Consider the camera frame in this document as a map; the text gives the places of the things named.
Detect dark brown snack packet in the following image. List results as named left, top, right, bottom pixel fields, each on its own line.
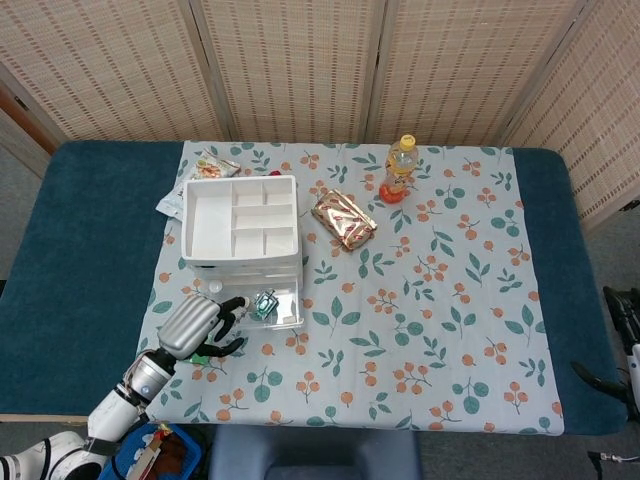
left=158, top=432, right=190, bottom=475

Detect printed snack bag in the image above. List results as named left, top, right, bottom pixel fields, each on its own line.
left=188, top=146, right=241, bottom=177

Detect floral tablecloth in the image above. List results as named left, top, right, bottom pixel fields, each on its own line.
left=120, top=141, right=566, bottom=435

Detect gold snack package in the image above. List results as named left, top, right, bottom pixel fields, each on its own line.
left=310, top=188, right=378, bottom=251

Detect white plastic packet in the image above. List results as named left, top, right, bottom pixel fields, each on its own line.
left=155, top=175, right=187, bottom=217

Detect brown wooden panel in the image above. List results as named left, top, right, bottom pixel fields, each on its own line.
left=0, top=82, right=59, bottom=154

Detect orange drink bottle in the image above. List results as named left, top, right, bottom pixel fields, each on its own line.
left=378, top=133, right=419, bottom=204

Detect bamboo folding screen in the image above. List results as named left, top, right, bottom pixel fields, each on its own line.
left=0, top=0, right=640, bottom=231

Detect white plastic drawer organizer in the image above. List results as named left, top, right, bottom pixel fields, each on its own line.
left=179, top=174, right=304, bottom=281

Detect teal table cover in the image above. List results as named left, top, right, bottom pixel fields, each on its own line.
left=0, top=141, right=629, bottom=436

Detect thin cable with connector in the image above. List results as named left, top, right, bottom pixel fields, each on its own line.
left=587, top=449, right=640, bottom=466

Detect dark blue padded seat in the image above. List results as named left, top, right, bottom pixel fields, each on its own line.
left=208, top=424, right=421, bottom=480

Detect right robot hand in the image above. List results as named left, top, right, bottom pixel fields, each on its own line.
left=571, top=285, right=640, bottom=401

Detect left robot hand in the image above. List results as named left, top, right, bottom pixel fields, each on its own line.
left=156, top=294, right=251, bottom=361

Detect beige wooden stick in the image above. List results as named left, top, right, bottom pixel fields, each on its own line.
left=130, top=424, right=167, bottom=480

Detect small green ornament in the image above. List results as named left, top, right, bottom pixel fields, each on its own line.
left=253, top=288, right=278, bottom=320

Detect blue plastic basket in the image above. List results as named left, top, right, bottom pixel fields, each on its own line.
left=97, top=423, right=203, bottom=480

